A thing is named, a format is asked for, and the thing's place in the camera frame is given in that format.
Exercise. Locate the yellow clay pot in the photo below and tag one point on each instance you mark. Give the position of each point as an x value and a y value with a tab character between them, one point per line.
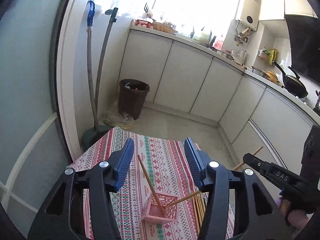
272	77

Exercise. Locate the white base cabinets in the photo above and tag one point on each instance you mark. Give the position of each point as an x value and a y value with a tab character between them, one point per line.
196	83

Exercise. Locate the white water heater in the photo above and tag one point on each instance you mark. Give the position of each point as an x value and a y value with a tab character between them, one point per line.
247	13

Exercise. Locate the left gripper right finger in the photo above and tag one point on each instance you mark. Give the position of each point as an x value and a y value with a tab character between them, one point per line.
256	213

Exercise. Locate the pink plastic basket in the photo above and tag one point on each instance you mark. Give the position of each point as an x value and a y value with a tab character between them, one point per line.
167	213

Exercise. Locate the patterned red green tablecloth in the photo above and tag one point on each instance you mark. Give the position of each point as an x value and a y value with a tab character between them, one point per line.
156	162

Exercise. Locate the black range hood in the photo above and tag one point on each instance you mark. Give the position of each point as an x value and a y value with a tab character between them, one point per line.
304	41

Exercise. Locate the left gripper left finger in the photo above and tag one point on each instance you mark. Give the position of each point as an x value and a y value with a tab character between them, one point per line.
61	216

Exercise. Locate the woven bread basket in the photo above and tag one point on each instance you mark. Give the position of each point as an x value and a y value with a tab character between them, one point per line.
163	28

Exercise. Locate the black wok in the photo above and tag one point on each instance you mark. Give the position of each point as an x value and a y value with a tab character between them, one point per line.
292	83

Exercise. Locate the dark brown trash bin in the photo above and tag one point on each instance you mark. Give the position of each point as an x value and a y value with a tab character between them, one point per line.
132	95

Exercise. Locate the stainless steel pot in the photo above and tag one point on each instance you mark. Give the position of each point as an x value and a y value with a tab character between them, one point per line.
317	105

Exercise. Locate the right hand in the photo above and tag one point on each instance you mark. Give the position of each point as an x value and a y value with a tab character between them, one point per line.
296	218

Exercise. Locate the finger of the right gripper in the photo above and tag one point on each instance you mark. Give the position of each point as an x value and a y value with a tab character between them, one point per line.
262	167

